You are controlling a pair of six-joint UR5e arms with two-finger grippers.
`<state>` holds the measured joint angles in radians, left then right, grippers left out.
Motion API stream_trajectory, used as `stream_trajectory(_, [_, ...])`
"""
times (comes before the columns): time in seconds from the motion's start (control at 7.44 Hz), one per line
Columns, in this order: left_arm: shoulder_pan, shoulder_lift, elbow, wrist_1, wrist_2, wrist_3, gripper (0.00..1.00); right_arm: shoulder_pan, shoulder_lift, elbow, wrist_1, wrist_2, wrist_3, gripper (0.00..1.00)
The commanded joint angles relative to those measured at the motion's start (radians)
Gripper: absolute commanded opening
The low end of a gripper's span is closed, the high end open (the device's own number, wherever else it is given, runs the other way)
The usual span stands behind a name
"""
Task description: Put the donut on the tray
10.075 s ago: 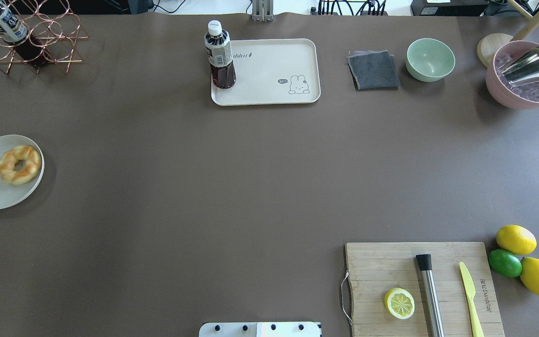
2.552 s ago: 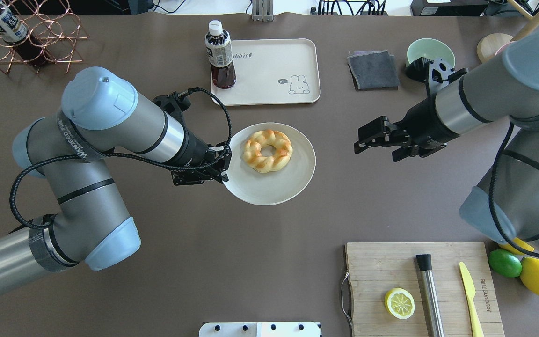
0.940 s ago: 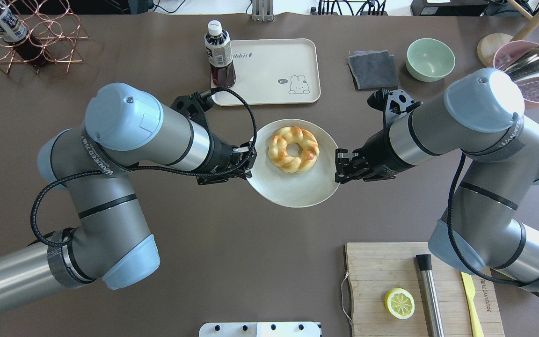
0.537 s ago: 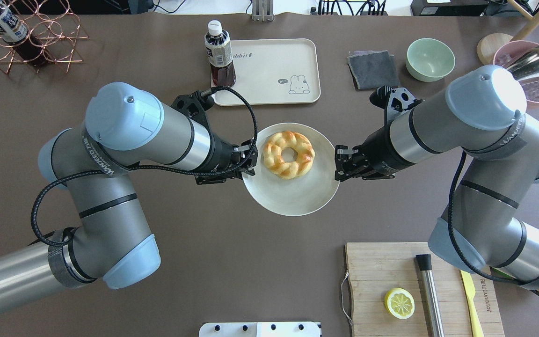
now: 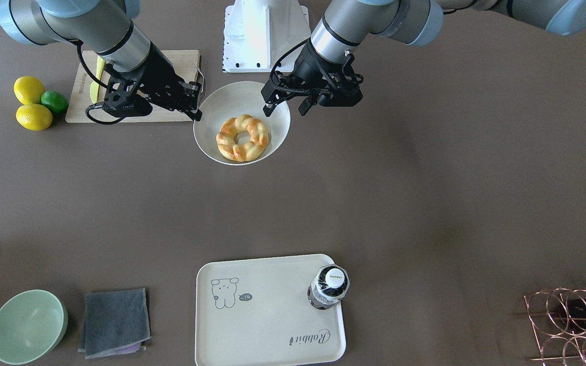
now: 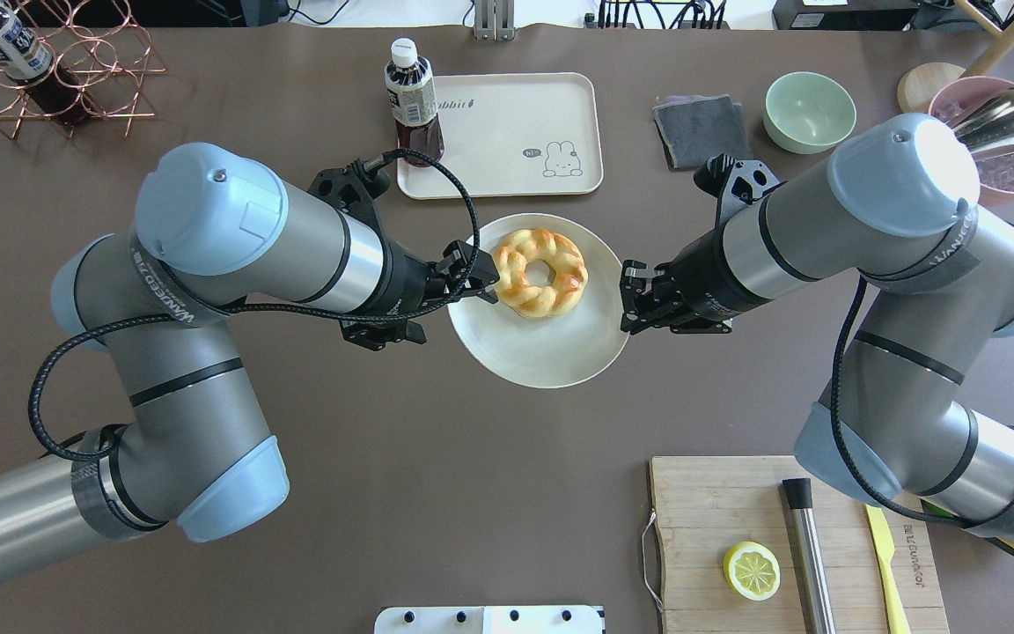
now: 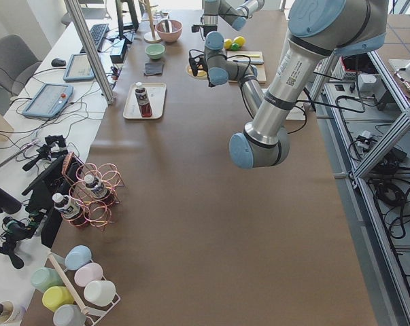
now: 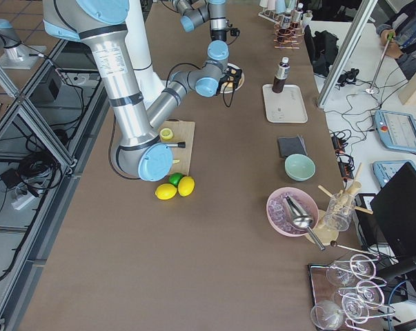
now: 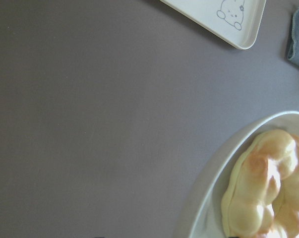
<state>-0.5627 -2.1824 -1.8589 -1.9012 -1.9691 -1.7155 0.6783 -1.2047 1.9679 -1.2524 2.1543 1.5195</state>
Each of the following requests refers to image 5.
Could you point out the white round plate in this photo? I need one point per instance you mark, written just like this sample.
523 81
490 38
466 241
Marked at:
232 100

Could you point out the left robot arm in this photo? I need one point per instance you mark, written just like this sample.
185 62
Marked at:
345 24

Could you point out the dark tea bottle on tray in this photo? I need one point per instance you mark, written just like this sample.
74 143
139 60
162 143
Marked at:
328 287

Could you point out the yellow lemon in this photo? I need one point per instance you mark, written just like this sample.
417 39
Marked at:
28 90
34 117

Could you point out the cream rabbit tray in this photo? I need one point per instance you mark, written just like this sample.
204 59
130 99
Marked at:
256 312

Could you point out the bamboo cutting board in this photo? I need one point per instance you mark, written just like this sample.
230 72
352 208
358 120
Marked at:
185 63

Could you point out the yellow plastic knife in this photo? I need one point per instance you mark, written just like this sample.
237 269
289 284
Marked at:
95 86

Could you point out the grey folded cloth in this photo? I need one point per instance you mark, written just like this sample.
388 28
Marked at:
115 322

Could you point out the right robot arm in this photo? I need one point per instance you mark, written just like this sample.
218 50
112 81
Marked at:
106 27

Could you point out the green lime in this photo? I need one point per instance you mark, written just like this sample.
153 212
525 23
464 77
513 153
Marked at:
54 101

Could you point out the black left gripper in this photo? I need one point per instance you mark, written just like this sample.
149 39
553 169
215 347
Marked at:
307 66

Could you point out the yellow lemon upper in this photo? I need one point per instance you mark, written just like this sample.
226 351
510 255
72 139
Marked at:
28 90

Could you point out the braided glazed donut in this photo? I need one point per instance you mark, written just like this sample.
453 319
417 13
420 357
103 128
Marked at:
243 138

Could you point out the copper wire bottle rack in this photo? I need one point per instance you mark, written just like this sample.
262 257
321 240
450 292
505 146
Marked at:
556 341

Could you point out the yellow lemon lower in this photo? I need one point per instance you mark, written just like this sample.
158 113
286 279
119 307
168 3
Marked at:
34 117

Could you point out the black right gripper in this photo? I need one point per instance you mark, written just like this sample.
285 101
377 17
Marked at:
161 70

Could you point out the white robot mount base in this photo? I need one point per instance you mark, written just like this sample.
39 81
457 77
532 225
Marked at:
257 33

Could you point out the mint green bowl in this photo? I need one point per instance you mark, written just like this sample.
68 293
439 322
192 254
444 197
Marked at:
32 323

